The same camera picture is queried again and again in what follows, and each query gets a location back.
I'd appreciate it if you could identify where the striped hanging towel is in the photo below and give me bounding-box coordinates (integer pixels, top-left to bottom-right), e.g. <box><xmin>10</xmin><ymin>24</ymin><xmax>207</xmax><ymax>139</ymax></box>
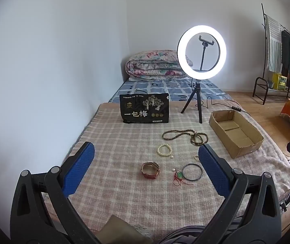
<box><xmin>265</xmin><ymin>15</ymin><xmax>283</xmax><ymax>73</ymax></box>

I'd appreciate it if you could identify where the black ring light cable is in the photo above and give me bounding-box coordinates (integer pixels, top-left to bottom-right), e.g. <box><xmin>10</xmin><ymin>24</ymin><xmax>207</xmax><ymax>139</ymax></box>
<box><xmin>191</xmin><ymin>77</ymin><xmax>248</xmax><ymax>115</ymax></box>

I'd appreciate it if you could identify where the brown leather strap watch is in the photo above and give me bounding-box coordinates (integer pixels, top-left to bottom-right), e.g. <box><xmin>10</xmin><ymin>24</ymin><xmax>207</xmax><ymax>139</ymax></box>
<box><xmin>141</xmin><ymin>162</ymin><xmax>161</xmax><ymax>180</ymax></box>

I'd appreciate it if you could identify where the black snack bag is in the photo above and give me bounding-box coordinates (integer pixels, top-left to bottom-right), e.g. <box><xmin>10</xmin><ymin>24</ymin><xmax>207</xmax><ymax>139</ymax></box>
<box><xmin>119</xmin><ymin>93</ymin><xmax>170</xmax><ymax>124</ymax></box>

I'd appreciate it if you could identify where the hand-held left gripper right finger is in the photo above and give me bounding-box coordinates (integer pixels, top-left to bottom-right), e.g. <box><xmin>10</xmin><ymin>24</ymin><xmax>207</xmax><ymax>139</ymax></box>
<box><xmin>198</xmin><ymin>144</ymin><xmax>283</xmax><ymax>244</ymax></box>

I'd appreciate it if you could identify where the black phone holder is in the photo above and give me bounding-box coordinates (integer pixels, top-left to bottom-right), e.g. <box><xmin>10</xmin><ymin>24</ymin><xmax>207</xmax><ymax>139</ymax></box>
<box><xmin>199</xmin><ymin>36</ymin><xmax>215</xmax><ymax>71</ymax></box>

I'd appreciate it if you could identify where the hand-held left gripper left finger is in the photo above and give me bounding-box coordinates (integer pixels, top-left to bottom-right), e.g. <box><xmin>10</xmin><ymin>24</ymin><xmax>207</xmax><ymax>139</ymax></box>
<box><xmin>10</xmin><ymin>141</ymin><xmax>102</xmax><ymax>244</ymax></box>

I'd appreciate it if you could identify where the long small-bead wooden necklace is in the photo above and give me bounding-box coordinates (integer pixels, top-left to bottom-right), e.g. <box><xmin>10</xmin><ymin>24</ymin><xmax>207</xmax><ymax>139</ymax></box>
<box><xmin>162</xmin><ymin>129</ymin><xmax>197</xmax><ymax>141</ymax></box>

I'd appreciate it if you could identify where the cardboard box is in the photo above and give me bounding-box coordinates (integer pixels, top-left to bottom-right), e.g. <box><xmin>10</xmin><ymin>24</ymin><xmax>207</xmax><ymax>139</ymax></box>
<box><xmin>209</xmin><ymin>110</ymin><xmax>264</xmax><ymax>159</ymax></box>

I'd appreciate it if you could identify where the black bangle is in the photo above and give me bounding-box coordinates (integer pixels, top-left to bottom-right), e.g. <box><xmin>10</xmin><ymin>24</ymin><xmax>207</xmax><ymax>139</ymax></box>
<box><xmin>182</xmin><ymin>163</ymin><xmax>203</xmax><ymax>182</ymax></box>

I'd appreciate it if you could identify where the dark large-bead bracelet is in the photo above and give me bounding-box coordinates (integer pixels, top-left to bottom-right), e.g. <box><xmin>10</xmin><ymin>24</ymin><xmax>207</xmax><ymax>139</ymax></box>
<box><xmin>191</xmin><ymin>132</ymin><xmax>209</xmax><ymax>147</ymax></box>

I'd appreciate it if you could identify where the pink plaid blanket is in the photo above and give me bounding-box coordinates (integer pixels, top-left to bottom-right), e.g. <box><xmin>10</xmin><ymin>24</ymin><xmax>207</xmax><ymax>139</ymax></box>
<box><xmin>43</xmin><ymin>102</ymin><xmax>290</xmax><ymax>237</ymax></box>

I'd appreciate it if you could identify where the black mini tripod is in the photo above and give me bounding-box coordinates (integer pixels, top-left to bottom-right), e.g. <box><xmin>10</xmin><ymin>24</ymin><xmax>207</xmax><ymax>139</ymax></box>
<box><xmin>181</xmin><ymin>81</ymin><xmax>203</xmax><ymax>124</ymax></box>

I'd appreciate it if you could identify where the folded floral quilt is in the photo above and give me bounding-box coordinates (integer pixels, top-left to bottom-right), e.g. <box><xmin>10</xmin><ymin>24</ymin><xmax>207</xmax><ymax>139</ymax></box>
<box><xmin>125</xmin><ymin>50</ymin><xmax>193</xmax><ymax>82</ymax></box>

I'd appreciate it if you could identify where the olive cloth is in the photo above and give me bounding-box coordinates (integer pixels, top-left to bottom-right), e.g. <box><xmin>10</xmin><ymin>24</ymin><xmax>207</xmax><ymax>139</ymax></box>
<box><xmin>97</xmin><ymin>215</ymin><xmax>153</xmax><ymax>244</ymax></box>

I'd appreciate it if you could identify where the black metal clothes rack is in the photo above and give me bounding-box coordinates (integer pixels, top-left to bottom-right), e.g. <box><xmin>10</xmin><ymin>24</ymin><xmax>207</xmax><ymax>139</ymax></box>
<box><xmin>252</xmin><ymin>4</ymin><xmax>290</xmax><ymax>105</ymax></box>

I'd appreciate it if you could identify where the white bead bracelet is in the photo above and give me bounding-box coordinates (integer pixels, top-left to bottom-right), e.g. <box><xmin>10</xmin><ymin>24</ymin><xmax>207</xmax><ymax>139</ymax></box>
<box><xmin>157</xmin><ymin>144</ymin><xmax>172</xmax><ymax>156</ymax></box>

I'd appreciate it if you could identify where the dark striped cloth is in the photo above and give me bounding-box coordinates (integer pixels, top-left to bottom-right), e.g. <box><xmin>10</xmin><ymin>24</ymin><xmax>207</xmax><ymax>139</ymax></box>
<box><xmin>157</xmin><ymin>219</ymin><xmax>239</xmax><ymax>244</ymax></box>

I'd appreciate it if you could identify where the red cord jade pendant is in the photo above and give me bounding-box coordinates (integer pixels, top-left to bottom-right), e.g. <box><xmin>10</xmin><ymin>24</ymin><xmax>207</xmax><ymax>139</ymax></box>
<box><xmin>173</xmin><ymin>168</ymin><xmax>193</xmax><ymax>186</ymax></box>

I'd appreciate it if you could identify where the white ring light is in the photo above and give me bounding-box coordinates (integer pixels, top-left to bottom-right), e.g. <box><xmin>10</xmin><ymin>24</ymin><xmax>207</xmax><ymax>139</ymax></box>
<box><xmin>177</xmin><ymin>25</ymin><xmax>227</xmax><ymax>75</ymax></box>

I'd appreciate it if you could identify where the blue checked bed sheet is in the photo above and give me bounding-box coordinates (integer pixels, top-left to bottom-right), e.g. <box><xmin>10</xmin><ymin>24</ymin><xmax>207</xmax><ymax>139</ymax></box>
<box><xmin>108</xmin><ymin>77</ymin><xmax>233</xmax><ymax>103</ymax></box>

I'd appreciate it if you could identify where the yellow crate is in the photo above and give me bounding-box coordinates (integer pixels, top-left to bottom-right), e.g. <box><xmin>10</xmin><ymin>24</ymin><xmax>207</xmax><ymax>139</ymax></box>
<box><xmin>272</xmin><ymin>73</ymin><xmax>288</xmax><ymax>90</ymax></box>

